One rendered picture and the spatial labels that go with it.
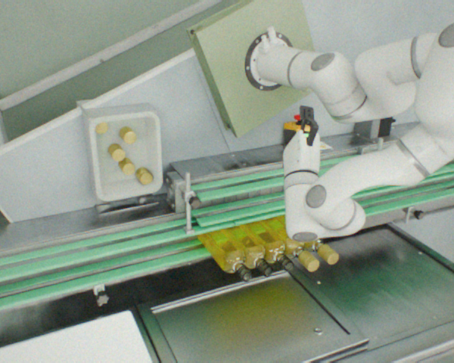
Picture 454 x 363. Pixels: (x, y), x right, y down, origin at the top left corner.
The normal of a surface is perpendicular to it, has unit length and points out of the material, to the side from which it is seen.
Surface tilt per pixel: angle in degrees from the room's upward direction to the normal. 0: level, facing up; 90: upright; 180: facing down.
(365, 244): 90
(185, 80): 0
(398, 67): 61
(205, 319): 90
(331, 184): 79
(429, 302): 90
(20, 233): 90
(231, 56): 4
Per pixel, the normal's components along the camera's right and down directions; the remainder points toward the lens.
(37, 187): 0.43, 0.40
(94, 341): 0.01, -0.90
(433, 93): -0.63, -0.35
